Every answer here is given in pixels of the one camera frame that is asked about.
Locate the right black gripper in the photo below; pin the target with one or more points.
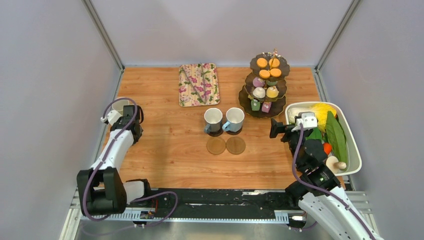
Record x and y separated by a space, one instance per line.
277 128

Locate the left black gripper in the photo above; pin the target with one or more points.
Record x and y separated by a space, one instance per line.
136 140

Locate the green cake with panda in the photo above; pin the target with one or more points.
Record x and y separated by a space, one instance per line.
255 105

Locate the yellow cupcake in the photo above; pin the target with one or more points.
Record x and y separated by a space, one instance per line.
272 92

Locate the white round cake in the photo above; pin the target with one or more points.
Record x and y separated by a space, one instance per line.
259 92

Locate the three-tier dark cake stand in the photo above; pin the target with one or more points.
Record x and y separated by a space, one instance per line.
245 95

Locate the light blue handled mug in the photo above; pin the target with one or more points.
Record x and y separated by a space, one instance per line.
234 119

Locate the green round cake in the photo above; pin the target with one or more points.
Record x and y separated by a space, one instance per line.
271 83

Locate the light wooden coaster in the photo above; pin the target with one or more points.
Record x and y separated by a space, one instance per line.
216 145
235 145

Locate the purple cake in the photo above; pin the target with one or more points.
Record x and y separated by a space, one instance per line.
258 82

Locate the round biscuit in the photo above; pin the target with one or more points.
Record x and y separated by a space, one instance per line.
274 63
264 74
275 72
261 62

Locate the dark round wooden coaster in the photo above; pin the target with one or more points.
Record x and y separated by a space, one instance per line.
216 133

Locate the grey handled mug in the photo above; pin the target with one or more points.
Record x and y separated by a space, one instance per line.
213 121

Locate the floral rectangular tray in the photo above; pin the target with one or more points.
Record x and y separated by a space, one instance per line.
187 97

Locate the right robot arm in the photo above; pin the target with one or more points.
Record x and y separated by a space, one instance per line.
316 190

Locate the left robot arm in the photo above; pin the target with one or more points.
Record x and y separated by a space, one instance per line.
100 188

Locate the cream mug far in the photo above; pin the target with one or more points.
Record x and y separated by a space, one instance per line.
119 104

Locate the green bok choy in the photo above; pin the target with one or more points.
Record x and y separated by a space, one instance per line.
316 134

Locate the napa cabbage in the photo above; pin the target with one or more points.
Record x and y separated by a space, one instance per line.
320 110

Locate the orange carrot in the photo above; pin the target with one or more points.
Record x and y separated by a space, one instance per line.
327 147

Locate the long dark green leaf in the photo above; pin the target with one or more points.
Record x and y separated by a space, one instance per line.
336 138

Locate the white mushroom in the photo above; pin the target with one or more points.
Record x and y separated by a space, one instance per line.
335 165

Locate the white oval vegetable basin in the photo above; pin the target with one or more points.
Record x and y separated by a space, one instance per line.
354 160

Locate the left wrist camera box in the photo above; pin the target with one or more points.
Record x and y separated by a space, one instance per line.
111 117

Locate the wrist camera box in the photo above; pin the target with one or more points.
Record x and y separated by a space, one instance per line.
308 121
111 117

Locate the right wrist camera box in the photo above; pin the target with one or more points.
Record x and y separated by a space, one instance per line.
308 121

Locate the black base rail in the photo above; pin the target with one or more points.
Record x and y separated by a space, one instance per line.
222 204

